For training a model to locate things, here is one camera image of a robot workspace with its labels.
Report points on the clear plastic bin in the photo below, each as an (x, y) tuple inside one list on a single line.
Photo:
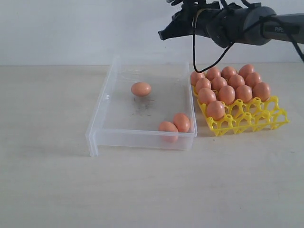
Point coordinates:
[(122, 119)]

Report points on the brown egg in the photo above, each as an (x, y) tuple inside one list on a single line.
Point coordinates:
[(202, 83), (182, 122), (246, 70), (195, 77), (206, 96), (253, 79), (236, 81), (228, 71), (141, 89), (262, 90), (216, 110), (244, 93), (218, 82), (227, 95), (213, 73)]

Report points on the yellow plastic egg tray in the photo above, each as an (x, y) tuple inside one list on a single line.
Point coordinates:
[(255, 115)]

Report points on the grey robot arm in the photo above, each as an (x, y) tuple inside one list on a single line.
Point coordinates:
[(252, 24)]

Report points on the brown egg frontmost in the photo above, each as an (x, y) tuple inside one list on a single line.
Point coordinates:
[(166, 126)]

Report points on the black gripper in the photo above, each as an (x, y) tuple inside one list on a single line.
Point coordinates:
[(185, 20)]

